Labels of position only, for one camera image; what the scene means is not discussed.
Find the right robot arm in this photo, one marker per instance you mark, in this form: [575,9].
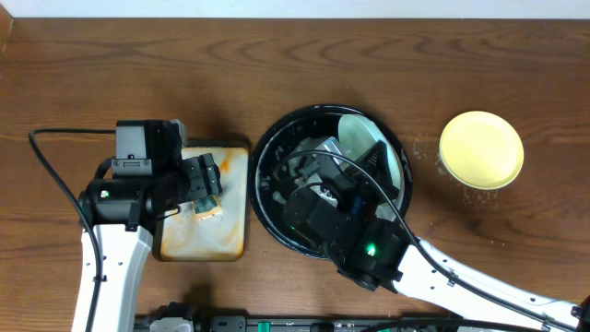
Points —
[385,253]

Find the light blue plate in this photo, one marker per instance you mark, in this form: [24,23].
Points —
[357,134]

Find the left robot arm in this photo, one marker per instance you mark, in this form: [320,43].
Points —
[124,213]

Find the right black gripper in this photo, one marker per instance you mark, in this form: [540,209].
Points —
[361,172]

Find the green sponge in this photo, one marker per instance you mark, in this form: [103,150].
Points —
[209,205]

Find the rectangular black soapy tray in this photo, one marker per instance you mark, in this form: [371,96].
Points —
[188,237]

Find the round black tray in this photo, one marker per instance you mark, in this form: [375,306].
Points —
[268,195]

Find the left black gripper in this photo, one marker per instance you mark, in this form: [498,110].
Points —
[201,176]

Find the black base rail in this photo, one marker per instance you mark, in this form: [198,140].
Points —
[233,319]

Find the yellow plate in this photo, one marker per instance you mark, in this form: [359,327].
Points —
[481,150]

